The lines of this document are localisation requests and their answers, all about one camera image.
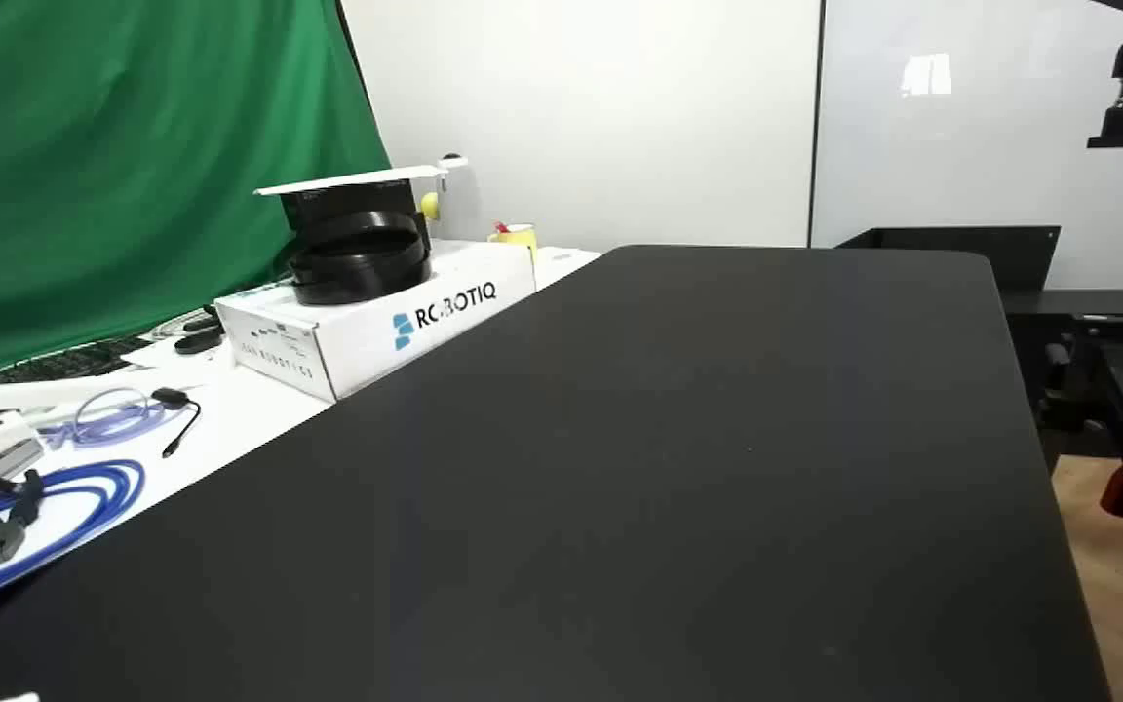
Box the small yellow item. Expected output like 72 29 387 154
492 219 543 259

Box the white Robotiq cardboard box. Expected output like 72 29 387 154
211 240 604 405

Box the white flat board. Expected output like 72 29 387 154
248 154 471 203

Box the small black mouse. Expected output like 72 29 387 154
172 310 231 358

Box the green backdrop cloth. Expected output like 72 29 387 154
0 0 392 371

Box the flat black keyboard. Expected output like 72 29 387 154
0 336 151 390

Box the red knob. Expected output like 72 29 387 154
1094 462 1123 523

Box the black plug connector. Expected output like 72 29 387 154
0 466 49 566

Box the thin black cable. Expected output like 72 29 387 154
149 384 207 466

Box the small blue cable coil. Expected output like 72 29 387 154
34 384 181 453

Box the large blue cable coil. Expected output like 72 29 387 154
0 457 151 615

